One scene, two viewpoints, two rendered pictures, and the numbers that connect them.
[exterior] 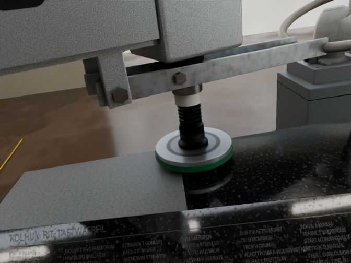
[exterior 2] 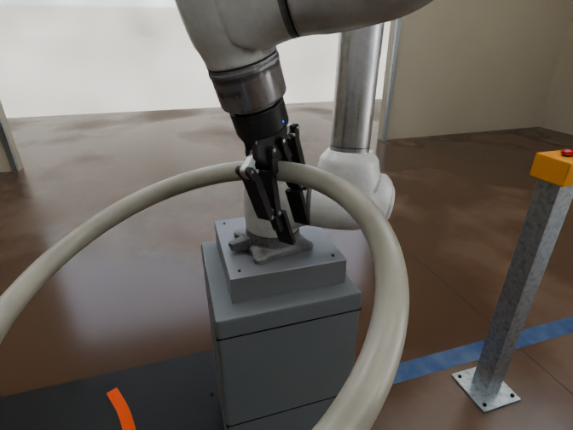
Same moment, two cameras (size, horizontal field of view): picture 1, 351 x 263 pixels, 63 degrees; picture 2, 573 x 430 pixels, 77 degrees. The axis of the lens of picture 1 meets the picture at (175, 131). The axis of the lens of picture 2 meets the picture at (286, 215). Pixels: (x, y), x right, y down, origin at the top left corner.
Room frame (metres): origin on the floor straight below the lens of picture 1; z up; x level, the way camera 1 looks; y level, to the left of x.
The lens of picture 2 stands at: (0.65, -0.68, 1.42)
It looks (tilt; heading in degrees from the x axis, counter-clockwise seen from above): 26 degrees down; 345
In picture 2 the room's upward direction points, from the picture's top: straight up
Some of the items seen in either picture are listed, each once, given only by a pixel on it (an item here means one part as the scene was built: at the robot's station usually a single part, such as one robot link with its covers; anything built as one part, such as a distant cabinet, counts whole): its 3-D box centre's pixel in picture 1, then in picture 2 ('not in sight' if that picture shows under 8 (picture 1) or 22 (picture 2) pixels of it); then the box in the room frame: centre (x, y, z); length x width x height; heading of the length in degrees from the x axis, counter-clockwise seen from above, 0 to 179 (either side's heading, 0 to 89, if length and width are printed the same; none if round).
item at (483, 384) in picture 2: not in sight; (518, 291); (1.49, -1.83, 0.54); 0.20 x 0.20 x 1.09; 2
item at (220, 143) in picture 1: (193, 144); not in sight; (0.72, -0.04, 0.91); 0.21 x 0.21 x 0.01
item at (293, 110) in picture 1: (319, 138); (274, 358); (1.55, -0.88, 0.40); 0.50 x 0.50 x 0.80; 2
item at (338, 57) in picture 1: (324, 55); (266, 235); (1.55, -0.86, 0.91); 0.22 x 0.18 x 0.06; 102
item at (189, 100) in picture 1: (187, 95); not in sight; (0.72, -0.04, 1.06); 0.07 x 0.07 x 0.04
